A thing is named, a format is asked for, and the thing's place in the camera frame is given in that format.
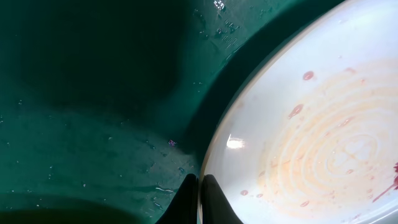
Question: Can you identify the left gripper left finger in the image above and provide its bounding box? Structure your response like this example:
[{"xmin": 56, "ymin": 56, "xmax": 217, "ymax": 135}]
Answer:
[{"xmin": 156, "ymin": 174, "xmax": 198, "ymax": 224}]

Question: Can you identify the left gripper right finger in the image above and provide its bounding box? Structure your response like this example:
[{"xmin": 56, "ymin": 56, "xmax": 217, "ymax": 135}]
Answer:
[{"xmin": 201, "ymin": 174, "xmax": 243, "ymax": 224}]

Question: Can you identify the white plate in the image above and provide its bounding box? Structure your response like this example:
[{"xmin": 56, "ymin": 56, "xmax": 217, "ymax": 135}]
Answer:
[{"xmin": 201, "ymin": 0, "xmax": 397, "ymax": 223}]

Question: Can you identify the teal plastic tray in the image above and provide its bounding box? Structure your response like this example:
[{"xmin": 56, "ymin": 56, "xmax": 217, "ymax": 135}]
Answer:
[{"xmin": 1, "ymin": 0, "xmax": 337, "ymax": 223}]

